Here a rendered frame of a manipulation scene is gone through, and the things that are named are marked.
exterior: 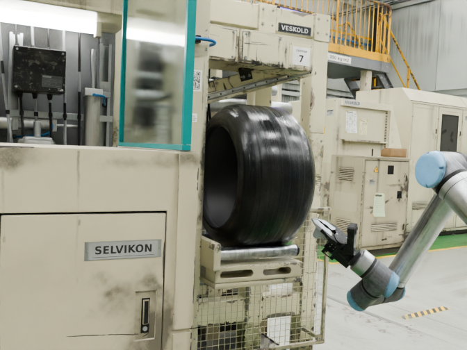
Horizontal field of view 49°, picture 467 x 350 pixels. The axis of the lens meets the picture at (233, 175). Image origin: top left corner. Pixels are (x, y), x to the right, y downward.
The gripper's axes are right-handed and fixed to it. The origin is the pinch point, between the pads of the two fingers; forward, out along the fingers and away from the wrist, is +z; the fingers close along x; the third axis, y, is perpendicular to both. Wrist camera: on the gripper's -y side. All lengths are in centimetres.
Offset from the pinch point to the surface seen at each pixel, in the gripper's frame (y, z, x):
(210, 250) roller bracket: 19.7, 22.2, -27.5
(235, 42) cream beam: -21, 71, 36
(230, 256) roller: 20.7, 15.6, -22.2
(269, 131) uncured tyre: -18.1, 32.0, -2.7
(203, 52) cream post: -26, 68, -1
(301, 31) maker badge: -23, 62, 99
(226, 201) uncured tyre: 32.0, 33.1, 18.0
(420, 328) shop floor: 123, -121, 172
